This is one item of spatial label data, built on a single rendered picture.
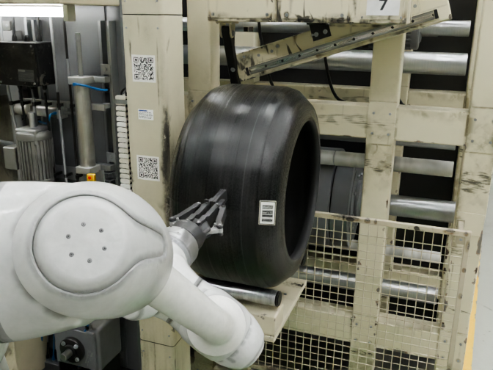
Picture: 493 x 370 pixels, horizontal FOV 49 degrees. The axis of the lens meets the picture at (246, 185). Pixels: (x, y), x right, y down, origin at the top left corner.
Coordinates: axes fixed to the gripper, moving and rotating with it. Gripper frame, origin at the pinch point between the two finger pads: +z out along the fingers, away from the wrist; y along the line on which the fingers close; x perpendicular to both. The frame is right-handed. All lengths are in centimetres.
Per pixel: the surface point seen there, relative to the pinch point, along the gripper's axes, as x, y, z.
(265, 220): 6.1, -10.0, 4.4
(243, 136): -11.7, -2.1, 12.8
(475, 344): 145, -77, 147
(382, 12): -36, -28, 56
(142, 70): -23.1, 33.4, 27.8
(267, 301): 35.8, -7.5, 11.8
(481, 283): 156, -84, 224
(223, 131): -12.4, 3.7, 13.7
